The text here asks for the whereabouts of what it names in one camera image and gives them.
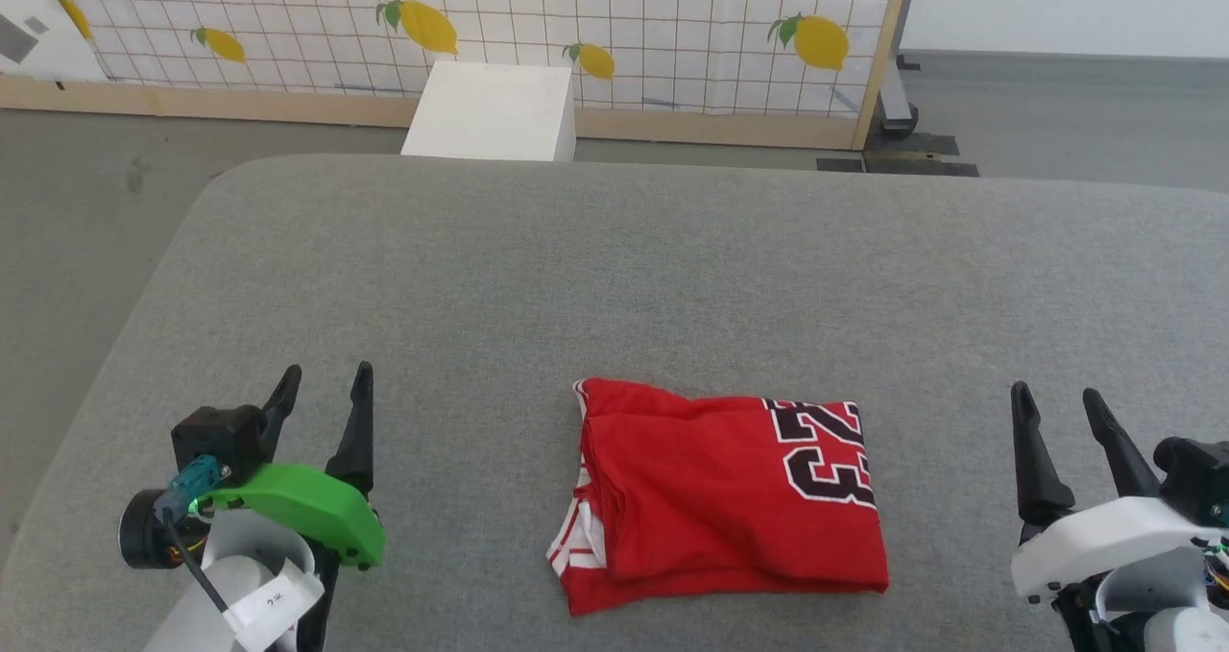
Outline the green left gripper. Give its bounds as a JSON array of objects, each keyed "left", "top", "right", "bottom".
[{"left": 197, "top": 360, "right": 388, "bottom": 572}]

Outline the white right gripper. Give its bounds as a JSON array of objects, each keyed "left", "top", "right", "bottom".
[{"left": 1009, "top": 380, "right": 1229, "bottom": 601}]

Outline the red and white basketball jersey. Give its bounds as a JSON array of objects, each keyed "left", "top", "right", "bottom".
[{"left": 546, "top": 375, "right": 890, "bottom": 618}]

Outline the white paper label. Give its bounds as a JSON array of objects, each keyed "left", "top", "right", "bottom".
[{"left": 222, "top": 573, "right": 326, "bottom": 652}]

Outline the black floor plate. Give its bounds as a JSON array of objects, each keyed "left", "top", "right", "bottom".
[{"left": 815, "top": 131, "right": 981, "bottom": 179}]

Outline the white box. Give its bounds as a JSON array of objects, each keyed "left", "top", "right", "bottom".
[{"left": 400, "top": 60, "right": 578, "bottom": 164}]

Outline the grey metal panel stand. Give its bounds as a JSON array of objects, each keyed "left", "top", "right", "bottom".
[{"left": 878, "top": 0, "right": 924, "bottom": 136}]

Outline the lemon print grid partition panel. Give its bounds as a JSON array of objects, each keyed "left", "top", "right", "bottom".
[{"left": 0, "top": 0, "right": 914, "bottom": 152}]

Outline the grey terrazzo print panel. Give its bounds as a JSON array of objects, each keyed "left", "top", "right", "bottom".
[{"left": 0, "top": 0, "right": 108, "bottom": 83}]

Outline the thin black cable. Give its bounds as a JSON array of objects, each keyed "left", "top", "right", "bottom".
[{"left": 154, "top": 498, "right": 233, "bottom": 616}]

